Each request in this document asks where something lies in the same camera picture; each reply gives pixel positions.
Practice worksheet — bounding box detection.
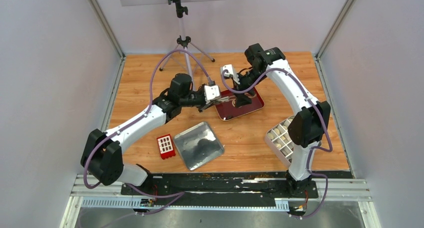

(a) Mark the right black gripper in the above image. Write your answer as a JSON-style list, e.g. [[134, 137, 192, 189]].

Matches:
[[231, 68, 267, 108]]

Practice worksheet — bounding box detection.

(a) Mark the red lacquer tray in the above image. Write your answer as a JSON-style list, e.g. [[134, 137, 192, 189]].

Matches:
[[215, 88, 265, 121]]

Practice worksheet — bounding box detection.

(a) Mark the silver tin lid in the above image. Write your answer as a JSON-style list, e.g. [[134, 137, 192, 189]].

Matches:
[[173, 122, 225, 171]]

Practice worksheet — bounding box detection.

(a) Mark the silver compartment tin box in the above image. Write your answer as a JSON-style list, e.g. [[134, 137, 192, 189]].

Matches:
[[263, 115, 322, 169]]

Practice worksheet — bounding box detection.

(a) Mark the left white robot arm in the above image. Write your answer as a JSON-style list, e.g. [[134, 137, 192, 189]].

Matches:
[[80, 73, 221, 195]]

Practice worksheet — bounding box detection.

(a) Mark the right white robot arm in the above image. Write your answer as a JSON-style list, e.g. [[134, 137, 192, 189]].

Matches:
[[220, 43, 331, 197]]

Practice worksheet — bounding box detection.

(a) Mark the red small box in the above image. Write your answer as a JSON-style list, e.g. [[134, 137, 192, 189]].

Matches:
[[156, 134, 176, 160]]

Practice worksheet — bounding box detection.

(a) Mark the grey tripod stand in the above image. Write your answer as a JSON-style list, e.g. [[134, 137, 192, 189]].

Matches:
[[159, 0, 215, 82]]

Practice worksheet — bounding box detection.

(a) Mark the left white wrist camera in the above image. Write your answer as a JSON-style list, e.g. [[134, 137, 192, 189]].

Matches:
[[203, 85, 221, 103]]

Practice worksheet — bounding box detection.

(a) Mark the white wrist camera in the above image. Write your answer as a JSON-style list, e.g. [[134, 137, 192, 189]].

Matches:
[[220, 64, 240, 85], [203, 85, 221, 103]]

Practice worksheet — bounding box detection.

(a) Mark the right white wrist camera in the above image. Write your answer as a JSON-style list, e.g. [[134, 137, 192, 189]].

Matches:
[[220, 64, 240, 85]]

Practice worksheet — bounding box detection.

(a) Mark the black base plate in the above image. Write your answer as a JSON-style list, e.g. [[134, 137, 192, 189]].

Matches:
[[121, 171, 319, 207]]

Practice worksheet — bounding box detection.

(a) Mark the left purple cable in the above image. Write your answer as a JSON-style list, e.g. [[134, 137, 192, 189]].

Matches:
[[82, 49, 213, 201]]

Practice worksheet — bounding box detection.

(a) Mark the purple cable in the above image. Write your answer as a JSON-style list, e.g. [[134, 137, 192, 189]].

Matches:
[[220, 67, 333, 220], [82, 49, 213, 201]]

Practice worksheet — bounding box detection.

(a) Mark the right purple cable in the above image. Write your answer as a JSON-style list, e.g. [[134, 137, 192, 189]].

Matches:
[[220, 67, 333, 220]]

